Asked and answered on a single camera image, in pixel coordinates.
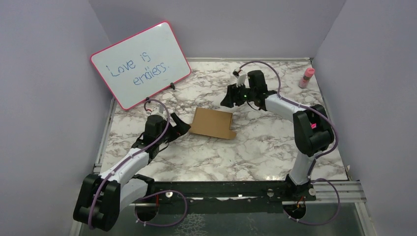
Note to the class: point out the brown cardboard box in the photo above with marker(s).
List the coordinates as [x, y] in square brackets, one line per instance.
[212, 123]

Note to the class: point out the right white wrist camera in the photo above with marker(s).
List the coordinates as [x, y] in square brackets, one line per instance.
[241, 80]

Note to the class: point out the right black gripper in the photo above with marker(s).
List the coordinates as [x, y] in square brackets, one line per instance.
[231, 96]

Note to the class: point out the pink glitter bottle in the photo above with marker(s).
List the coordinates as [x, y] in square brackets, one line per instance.
[308, 74]

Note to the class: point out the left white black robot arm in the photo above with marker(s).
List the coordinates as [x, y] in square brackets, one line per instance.
[102, 197]

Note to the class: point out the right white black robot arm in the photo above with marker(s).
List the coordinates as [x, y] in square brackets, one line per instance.
[312, 131]

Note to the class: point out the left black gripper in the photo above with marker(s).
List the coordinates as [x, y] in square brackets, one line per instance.
[180, 129]

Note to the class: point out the pink framed whiteboard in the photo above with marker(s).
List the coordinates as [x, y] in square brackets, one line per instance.
[142, 65]

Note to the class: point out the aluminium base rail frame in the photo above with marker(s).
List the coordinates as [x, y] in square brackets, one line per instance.
[202, 174]

